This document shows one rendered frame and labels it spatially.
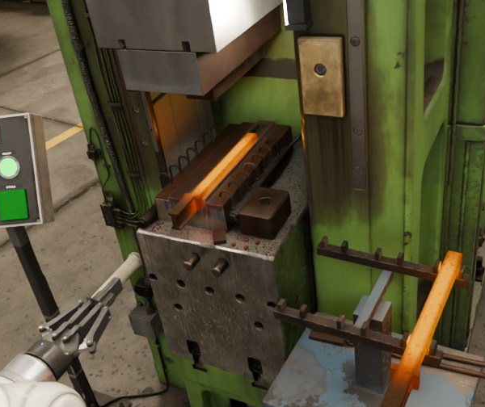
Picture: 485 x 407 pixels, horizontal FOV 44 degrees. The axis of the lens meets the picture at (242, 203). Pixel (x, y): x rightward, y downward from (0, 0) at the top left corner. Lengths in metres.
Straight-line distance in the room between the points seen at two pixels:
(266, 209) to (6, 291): 1.92
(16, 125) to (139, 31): 0.46
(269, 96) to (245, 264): 0.59
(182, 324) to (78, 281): 1.36
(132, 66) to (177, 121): 0.37
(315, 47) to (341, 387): 0.72
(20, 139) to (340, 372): 0.95
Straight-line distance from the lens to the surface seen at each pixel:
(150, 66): 1.33
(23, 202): 1.61
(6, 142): 1.63
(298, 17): 1.25
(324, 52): 1.27
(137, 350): 2.54
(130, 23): 1.32
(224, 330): 1.62
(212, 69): 1.32
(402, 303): 1.60
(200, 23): 1.23
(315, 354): 1.44
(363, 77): 1.29
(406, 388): 1.02
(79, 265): 3.09
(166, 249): 1.52
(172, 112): 1.67
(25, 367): 1.10
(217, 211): 1.44
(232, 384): 1.79
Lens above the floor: 1.76
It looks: 33 degrees down
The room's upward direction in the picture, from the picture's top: 9 degrees counter-clockwise
